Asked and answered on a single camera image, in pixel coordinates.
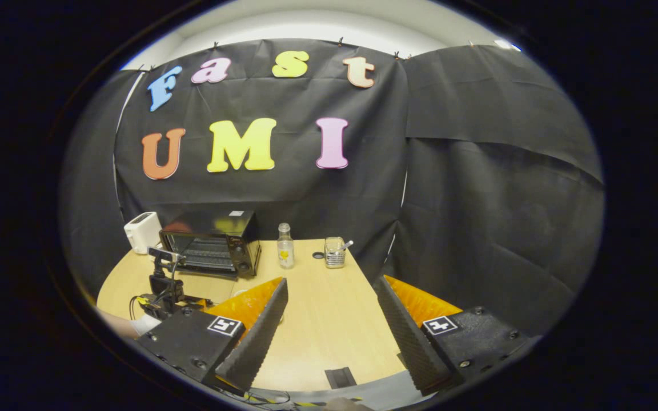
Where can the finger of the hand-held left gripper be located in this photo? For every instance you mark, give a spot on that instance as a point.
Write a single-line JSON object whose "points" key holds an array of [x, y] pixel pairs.
{"points": [[199, 299]]}

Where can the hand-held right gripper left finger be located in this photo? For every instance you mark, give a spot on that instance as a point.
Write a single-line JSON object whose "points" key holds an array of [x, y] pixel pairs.
{"points": [[255, 337]]}

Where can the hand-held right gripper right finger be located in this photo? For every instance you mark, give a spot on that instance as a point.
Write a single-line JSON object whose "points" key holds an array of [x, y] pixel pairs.
{"points": [[406, 337]]}

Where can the black electric oven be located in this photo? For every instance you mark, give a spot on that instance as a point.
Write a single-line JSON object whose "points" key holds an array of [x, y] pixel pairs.
{"points": [[220, 228]]}

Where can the white toaster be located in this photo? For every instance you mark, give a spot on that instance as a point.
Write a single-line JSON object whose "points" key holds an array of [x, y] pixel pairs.
{"points": [[141, 231]]}

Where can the clear drink bottle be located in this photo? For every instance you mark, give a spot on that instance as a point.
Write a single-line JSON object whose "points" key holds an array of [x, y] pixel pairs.
{"points": [[285, 251]]}

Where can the metal spoon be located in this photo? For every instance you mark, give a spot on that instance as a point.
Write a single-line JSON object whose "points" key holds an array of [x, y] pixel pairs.
{"points": [[347, 245]]}

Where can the ceiling light panel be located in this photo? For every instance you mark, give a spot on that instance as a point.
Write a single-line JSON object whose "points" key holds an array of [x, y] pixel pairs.
{"points": [[507, 44]]}

